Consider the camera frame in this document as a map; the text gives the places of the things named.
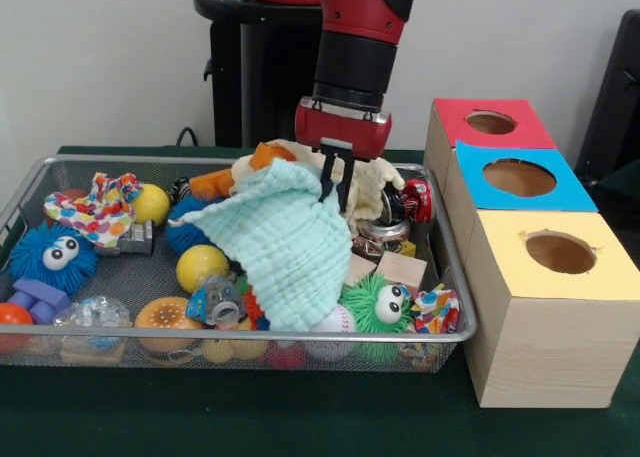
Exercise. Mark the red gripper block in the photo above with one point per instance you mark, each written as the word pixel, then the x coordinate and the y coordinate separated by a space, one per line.
pixel 345 129

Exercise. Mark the cream muslin cloth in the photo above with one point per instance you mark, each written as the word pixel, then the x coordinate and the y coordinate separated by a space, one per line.
pixel 370 182

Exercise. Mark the light blue muslin cloth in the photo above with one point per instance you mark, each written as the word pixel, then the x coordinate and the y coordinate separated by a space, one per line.
pixel 285 247

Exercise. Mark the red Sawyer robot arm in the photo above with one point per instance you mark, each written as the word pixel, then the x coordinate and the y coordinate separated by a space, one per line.
pixel 360 42

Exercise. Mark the shallow metal mesh bin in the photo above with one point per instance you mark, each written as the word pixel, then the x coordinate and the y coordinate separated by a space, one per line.
pixel 75 163

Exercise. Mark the wooden box with three holes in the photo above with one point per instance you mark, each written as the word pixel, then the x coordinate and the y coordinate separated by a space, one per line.
pixel 550 357

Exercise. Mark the green fuzzy googly-eyed toy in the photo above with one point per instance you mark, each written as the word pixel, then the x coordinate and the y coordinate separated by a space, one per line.
pixel 370 304

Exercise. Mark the large yellow ball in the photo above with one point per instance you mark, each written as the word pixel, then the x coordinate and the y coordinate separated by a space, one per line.
pixel 202 268

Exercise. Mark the small yellow ball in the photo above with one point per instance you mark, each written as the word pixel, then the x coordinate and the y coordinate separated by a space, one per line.
pixel 150 204

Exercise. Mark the toy hamburger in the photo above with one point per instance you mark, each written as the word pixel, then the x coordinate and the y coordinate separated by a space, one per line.
pixel 167 319

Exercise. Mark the black upright panel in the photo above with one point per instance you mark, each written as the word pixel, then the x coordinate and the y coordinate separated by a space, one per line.
pixel 615 102

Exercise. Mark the blue fuzzy googly-eyed toy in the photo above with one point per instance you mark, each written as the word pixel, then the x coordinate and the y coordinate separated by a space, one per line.
pixel 50 257

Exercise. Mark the purple plastic toy brick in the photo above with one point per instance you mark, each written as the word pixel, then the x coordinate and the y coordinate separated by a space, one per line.
pixel 37 297

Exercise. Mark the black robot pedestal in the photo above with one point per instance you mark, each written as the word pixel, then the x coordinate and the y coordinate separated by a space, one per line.
pixel 260 77

